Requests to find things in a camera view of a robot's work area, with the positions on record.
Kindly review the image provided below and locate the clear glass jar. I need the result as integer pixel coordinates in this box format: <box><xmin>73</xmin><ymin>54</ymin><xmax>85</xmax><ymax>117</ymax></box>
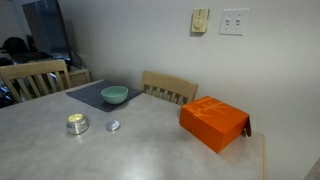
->
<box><xmin>105</xmin><ymin>119</ymin><xmax>122</xmax><ymax>133</ymax></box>

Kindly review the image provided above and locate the silver candle tin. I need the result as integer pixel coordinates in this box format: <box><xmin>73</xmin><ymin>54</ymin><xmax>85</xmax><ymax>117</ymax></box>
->
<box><xmin>65</xmin><ymin>113</ymin><xmax>90</xmax><ymax>136</ymax></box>

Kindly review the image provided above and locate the light wooden slat-back chair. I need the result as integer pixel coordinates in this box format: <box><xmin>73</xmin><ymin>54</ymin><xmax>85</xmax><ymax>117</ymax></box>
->
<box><xmin>0</xmin><ymin>59</ymin><xmax>73</xmax><ymax>105</ymax></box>
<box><xmin>139</xmin><ymin>70</ymin><xmax>200</xmax><ymax>107</ymax></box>

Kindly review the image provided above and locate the mint green bowl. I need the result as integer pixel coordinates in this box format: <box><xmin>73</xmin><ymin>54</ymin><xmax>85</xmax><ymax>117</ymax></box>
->
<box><xmin>100</xmin><ymin>85</ymin><xmax>130</xmax><ymax>106</ymax></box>

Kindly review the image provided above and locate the orange cardboard box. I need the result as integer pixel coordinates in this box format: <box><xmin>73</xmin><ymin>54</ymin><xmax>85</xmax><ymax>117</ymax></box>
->
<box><xmin>179</xmin><ymin>95</ymin><xmax>253</xmax><ymax>154</ymax></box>

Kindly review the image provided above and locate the dark grey placemat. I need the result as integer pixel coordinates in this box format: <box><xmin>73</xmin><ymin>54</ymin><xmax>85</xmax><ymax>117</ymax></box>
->
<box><xmin>65</xmin><ymin>79</ymin><xmax>144</xmax><ymax>113</ymax></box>

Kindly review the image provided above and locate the black bag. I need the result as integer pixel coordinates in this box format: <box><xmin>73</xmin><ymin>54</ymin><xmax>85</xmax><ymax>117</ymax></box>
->
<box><xmin>1</xmin><ymin>36</ymin><xmax>30</xmax><ymax>57</ymax></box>

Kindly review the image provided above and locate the beige wall dimmer dial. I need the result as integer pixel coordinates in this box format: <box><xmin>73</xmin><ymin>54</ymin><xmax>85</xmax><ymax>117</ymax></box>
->
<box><xmin>190</xmin><ymin>7</ymin><xmax>210</xmax><ymax>34</ymax></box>

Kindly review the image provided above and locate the white double switch plate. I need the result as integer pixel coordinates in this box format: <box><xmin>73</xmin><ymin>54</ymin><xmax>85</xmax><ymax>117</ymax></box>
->
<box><xmin>218</xmin><ymin>7</ymin><xmax>250</xmax><ymax>36</ymax></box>

